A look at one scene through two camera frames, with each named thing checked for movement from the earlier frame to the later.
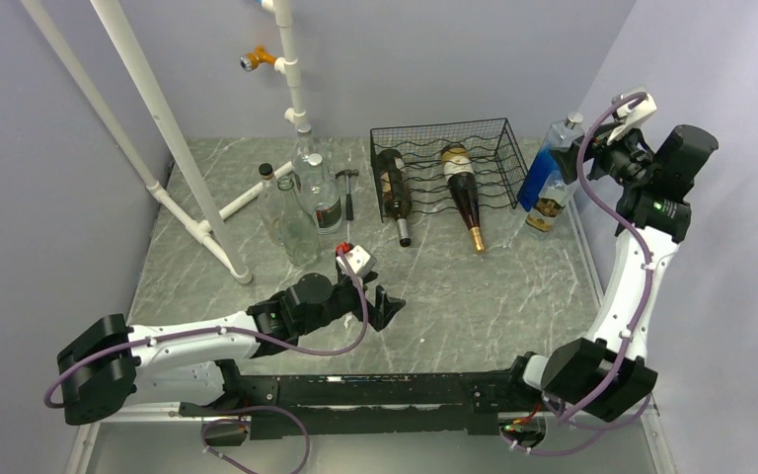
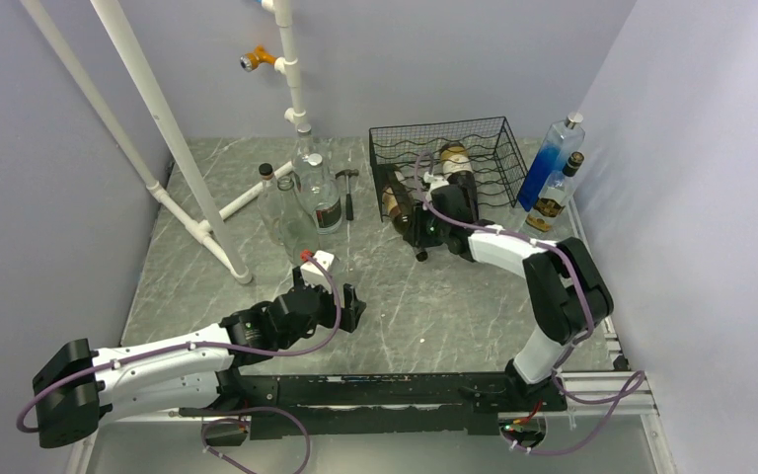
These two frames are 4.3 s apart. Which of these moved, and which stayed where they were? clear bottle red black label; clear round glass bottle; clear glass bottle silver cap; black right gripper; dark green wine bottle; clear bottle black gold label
Moved: black right gripper; dark green wine bottle
Stayed: clear bottle black gold label; clear bottle red black label; clear round glass bottle; clear glass bottle silver cap
